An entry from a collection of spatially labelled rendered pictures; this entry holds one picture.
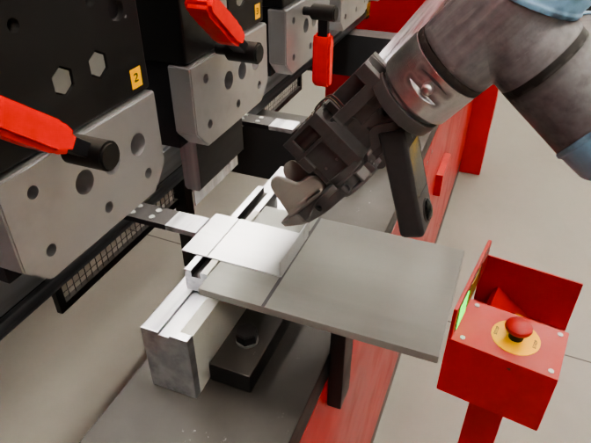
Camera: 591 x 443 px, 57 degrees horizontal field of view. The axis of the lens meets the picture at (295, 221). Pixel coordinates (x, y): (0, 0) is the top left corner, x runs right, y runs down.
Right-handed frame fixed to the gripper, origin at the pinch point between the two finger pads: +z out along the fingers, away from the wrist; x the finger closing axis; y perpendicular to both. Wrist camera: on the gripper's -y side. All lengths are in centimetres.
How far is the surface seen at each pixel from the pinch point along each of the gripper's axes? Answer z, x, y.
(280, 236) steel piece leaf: 5.6, -2.6, -0.6
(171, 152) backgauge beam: 28.1, -23.9, 19.5
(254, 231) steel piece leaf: 7.7, -2.3, 2.0
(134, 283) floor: 144, -79, 9
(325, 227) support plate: 2.8, -6.8, -4.2
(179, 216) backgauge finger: 14.1, -1.3, 10.0
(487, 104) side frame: 43, -215, -51
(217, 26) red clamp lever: -17.5, 11.3, 16.8
